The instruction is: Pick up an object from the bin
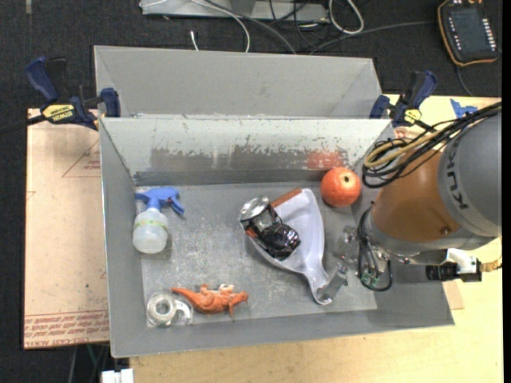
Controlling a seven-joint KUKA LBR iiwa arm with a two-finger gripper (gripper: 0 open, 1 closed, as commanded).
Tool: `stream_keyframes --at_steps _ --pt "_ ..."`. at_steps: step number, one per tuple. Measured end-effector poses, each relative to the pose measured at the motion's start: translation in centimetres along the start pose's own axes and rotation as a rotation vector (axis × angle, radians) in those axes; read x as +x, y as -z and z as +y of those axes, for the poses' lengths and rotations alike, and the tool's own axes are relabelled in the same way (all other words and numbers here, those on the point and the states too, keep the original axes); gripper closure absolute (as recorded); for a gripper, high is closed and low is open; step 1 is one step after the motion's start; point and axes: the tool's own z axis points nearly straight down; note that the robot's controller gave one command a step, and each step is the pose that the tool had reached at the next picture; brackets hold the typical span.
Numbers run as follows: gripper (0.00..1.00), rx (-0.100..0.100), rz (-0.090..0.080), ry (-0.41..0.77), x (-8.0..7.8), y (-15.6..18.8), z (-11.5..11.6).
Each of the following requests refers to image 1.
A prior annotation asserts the red-brown flat block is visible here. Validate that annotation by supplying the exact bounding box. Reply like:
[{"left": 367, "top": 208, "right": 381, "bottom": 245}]
[{"left": 244, "top": 187, "right": 303, "bottom": 239}]

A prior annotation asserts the black cylinder on white bracket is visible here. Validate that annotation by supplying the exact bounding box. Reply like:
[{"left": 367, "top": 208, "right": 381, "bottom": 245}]
[{"left": 425, "top": 247, "right": 502, "bottom": 283}]

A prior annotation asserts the grey metal bin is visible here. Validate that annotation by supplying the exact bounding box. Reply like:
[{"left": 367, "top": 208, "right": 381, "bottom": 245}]
[{"left": 93, "top": 45, "right": 456, "bottom": 359}]

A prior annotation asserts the orange toy fruit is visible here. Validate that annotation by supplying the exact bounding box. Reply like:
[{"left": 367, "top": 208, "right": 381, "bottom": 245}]
[{"left": 319, "top": 166, "right": 363, "bottom": 209}]

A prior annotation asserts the clear plastic bottle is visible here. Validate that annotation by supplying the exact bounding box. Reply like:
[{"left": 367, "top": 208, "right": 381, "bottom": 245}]
[{"left": 239, "top": 188, "right": 335, "bottom": 306}]

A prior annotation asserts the orange toy dinosaur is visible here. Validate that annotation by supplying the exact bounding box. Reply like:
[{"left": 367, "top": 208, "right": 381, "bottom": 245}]
[{"left": 171, "top": 283, "right": 250, "bottom": 318}]

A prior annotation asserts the blue-topped white spray bottle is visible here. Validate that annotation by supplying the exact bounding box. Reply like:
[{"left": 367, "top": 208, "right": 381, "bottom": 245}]
[{"left": 132, "top": 186, "right": 186, "bottom": 255}]

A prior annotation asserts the brown cardboard board, red print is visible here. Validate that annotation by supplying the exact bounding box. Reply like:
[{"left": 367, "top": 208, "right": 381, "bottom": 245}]
[{"left": 23, "top": 108, "right": 466, "bottom": 350}]

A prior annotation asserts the crushed black drink can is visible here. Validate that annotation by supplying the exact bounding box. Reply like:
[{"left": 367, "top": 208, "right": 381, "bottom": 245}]
[{"left": 239, "top": 195, "right": 302, "bottom": 261}]

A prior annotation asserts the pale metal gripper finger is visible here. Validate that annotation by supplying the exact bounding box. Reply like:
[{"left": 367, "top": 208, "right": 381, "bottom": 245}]
[
  {"left": 317, "top": 262, "right": 350, "bottom": 306},
  {"left": 341, "top": 224, "right": 361, "bottom": 264}
]

